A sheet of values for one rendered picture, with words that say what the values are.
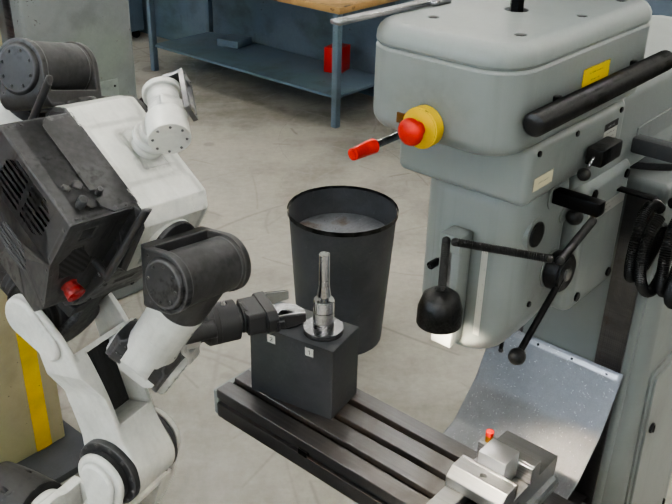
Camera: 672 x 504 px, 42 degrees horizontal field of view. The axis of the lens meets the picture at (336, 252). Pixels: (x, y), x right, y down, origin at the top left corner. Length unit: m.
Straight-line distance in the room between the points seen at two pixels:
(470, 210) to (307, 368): 0.68
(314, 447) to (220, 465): 1.39
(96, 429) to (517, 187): 0.93
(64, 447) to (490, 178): 2.39
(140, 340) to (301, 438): 0.59
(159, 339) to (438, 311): 0.45
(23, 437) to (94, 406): 1.62
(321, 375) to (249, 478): 1.34
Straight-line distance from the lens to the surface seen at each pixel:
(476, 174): 1.35
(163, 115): 1.34
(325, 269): 1.85
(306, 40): 7.52
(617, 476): 2.16
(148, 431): 1.77
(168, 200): 1.38
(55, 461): 3.36
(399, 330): 4.00
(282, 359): 1.97
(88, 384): 1.67
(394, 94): 1.28
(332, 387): 1.93
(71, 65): 1.53
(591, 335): 1.97
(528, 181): 1.31
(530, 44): 1.21
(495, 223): 1.40
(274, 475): 3.22
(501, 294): 1.46
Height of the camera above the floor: 2.18
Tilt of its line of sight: 28 degrees down
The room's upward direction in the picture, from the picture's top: 1 degrees clockwise
